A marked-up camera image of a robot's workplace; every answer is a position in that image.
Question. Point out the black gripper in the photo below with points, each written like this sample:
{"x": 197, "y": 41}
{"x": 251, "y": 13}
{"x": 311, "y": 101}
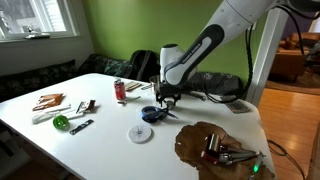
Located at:
{"x": 168, "y": 90}

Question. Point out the silver measuring spoon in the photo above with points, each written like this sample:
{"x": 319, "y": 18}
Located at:
{"x": 170, "y": 104}

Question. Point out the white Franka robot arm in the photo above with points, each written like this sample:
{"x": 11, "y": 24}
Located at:
{"x": 213, "y": 31}

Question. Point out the small grey flat item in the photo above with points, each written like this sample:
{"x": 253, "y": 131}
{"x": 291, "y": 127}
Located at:
{"x": 146, "y": 87}

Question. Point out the blue tape roll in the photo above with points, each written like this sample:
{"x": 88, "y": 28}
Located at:
{"x": 145, "y": 113}

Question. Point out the white plastic utensil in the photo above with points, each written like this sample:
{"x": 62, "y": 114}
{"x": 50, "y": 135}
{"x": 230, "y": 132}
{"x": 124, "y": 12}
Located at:
{"x": 130, "y": 99}

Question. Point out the tan striped card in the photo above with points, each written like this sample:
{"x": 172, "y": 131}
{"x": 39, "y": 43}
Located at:
{"x": 132, "y": 85}

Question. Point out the black backpack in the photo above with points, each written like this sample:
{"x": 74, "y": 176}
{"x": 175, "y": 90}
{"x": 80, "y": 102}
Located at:
{"x": 144, "y": 65}

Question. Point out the white round disc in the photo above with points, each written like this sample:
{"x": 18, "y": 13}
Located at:
{"x": 139, "y": 133}

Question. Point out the brown leather mat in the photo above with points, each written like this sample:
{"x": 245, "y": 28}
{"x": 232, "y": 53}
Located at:
{"x": 191, "y": 143}

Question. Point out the red soda can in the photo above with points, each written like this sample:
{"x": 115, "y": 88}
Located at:
{"x": 119, "y": 90}

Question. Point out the shiny metal cup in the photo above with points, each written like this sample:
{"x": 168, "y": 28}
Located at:
{"x": 213, "y": 144}

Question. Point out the green camouflage cushion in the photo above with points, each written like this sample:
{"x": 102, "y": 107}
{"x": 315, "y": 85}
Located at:
{"x": 108, "y": 66}

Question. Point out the small red object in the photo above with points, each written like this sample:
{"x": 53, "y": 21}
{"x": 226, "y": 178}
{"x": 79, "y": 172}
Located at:
{"x": 209, "y": 156}

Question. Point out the grey calculator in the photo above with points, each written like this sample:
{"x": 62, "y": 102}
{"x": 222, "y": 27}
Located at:
{"x": 238, "y": 106}

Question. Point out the small dark printed packet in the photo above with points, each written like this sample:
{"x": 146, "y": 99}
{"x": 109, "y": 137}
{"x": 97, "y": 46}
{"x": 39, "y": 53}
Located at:
{"x": 86, "y": 105}

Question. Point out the metal tongs on board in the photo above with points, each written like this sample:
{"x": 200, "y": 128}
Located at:
{"x": 237, "y": 155}

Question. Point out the black flat metal strip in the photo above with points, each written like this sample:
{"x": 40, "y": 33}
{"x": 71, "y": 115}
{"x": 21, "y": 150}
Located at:
{"x": 81, "y": 127}

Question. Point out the pen with green light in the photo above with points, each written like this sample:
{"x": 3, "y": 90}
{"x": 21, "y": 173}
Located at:
{"x": 256, "y": 165}

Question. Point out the green round plastic lid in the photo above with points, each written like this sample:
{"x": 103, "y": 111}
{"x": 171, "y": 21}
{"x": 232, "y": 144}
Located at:
{"x": 60, "y": 122}

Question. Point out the brown wooden utensils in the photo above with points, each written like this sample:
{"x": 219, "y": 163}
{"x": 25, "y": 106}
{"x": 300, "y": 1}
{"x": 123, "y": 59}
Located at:
{"x": 49, "y": 101}

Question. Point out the white plastic wrapper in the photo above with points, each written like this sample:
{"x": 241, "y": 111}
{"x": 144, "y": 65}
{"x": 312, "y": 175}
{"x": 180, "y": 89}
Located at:
{"x": 45, "y": 115}

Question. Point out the brown armchair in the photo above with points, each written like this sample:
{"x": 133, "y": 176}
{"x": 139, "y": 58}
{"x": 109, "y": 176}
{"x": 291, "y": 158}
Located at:
{"x": 290, "y": 60}

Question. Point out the dark floral bench cushion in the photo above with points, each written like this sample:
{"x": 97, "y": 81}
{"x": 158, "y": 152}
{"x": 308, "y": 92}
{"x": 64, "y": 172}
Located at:
{"x": 31, "y": 80}

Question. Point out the small figure on windowsill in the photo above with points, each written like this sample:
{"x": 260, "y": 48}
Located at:
{"x": 33, "y": 33}

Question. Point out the white framed window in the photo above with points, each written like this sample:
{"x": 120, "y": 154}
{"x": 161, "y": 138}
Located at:
{"x": 36, "y": 15}

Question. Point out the white door frame post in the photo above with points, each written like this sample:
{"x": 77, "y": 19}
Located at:
{"x": 266, "y": 53}

